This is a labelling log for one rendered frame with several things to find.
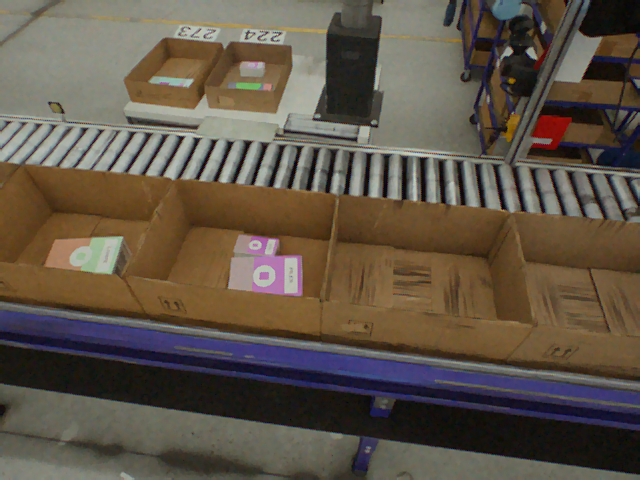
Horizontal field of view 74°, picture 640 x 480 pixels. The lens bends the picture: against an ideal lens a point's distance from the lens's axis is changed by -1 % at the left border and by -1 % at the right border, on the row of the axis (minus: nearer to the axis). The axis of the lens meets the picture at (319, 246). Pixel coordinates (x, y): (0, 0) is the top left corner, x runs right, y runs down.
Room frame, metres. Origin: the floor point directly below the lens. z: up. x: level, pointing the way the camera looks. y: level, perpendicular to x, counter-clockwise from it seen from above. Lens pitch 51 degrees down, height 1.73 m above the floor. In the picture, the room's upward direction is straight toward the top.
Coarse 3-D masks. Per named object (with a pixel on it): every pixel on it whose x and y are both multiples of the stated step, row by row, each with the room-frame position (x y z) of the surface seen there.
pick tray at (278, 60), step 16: (240, 48) 1.89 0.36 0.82; (256, 48) 1.88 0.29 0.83; (272, 48) 1.87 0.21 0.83; (288, 48) 1.86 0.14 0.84; (224, 64) 1.78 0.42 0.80; (240, 64) 1.87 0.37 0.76; (272, 64) 1.86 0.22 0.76; (288, 64) 1.76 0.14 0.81; (208, 80) 1.57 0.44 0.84; (224, 80) 1.72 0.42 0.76; (240, 80) 1.72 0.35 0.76; (256, 80) 1.72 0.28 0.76; (272, 80) 1.72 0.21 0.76; (288, 80) 1.74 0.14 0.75; (208, 96) 1.52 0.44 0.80; (224, 96) 1.51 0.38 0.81; (240, 96) 1.50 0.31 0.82; (256, 96) 1.49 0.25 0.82; (272, 96) 1.49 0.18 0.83; (272, 112) 1.49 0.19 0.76
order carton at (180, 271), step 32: (192, 192) 0.75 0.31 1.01; (224, 192) 0.74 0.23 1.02; (256, 192) 0.74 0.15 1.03; (288, 192) 0.73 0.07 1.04; (320, 192) 0.72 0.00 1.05; (160, 224) 0.64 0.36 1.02; (192, 224) 0.76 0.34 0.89; (224, 224) 0.75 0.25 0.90; (256, 224) 0.74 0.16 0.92; (288, 224) 0.72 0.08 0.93; (320, 224) 0.71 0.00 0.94; (160, 256) 0.60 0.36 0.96; (192, 256) 0.65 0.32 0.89; (224, 256) 0.65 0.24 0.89; (320, 256) 0.65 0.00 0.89; (160, 288) 0.46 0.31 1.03; (192, 288) 0.46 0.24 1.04; (224, 288) 0.45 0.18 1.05; (320, 288) 0.56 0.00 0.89; (160, 320) 0.47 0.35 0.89; (192, 320) 0.46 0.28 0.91; (224, 320) 0.45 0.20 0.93; (256, 320) 0.44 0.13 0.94; (288, 320) 0.43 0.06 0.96; (320, 320) 0.43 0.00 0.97
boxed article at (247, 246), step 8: (240, 240) 0.67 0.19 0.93; (248, 240) 0.67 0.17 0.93; (256, 240) 0.67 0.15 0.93; (264, 240) 0.67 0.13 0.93; (272, 240) 0.67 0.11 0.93; (240, 248) 0.64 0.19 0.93; (248, 248) 0.64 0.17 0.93; (256, 248) 0.64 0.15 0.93; (264, 248) 0.64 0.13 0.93; (272, 248) 0.64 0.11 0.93; (240, 256) 0.63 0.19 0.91; (248, 256) 0.63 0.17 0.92; (256, 256) 0.63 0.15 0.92; (264, 256) 0.62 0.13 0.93; (272, 256) 0.62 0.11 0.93
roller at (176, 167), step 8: (184, 144) 1.28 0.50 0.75; (192, 144) 1.30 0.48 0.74; (184, 152) 1.24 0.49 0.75; (192, 152) 1.29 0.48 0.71; (176, 160) 1.19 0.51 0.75; (184, 160) 1.21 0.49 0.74; (168, 168) 1.15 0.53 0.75; (176, 168) 1.16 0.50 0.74; (168, 176) 1.11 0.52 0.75; (176, 176) 1.13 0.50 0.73
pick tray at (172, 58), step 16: (160, 48) 1.88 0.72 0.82; (176, 48) 1.93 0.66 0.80; (192, 48) 1.91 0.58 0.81; (208, 48) 1.89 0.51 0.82; (144, 64) 1.73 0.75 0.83; (160, 64) 1.84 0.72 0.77; (176, 64) 1.86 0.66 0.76; (192, 64) 1.86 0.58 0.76; (208, 64) 1.70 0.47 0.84; (128, 80) 1.56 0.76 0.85; (144, 80) 1.69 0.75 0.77; (144, 96) 1.55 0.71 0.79; (160, 96) 1.53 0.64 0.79; (176, 96) 1.52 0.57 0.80; (192, 96) 1.52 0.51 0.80
